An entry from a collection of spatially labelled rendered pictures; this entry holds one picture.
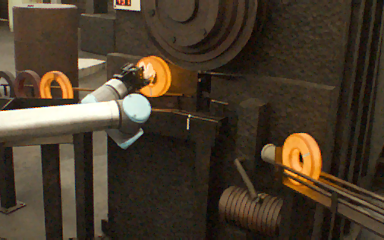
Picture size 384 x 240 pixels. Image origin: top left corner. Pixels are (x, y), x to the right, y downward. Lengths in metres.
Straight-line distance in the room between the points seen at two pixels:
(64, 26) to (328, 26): 3.15
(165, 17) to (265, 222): 0.76
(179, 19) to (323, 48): 0.49
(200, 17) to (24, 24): 3.03
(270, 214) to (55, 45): 3.24
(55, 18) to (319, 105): 3.15
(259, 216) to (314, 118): 0.38
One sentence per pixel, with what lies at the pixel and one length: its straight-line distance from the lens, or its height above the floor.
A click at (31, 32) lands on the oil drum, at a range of 4.49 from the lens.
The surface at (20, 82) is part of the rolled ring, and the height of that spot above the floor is 0.69.
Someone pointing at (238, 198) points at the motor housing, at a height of 0.52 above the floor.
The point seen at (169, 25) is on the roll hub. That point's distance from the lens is 1.69.
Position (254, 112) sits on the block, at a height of 0.78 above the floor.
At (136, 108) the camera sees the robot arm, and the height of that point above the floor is 0.81.
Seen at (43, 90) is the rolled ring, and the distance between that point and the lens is 2.31.
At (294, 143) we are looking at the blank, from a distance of 1.46.
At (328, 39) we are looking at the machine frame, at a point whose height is 1.03.
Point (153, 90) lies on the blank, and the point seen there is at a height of 0.78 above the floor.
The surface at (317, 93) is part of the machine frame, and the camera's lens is 1.68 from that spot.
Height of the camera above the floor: 1.21
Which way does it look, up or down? 17 degrees down
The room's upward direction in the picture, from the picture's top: 3 degrees clockwise
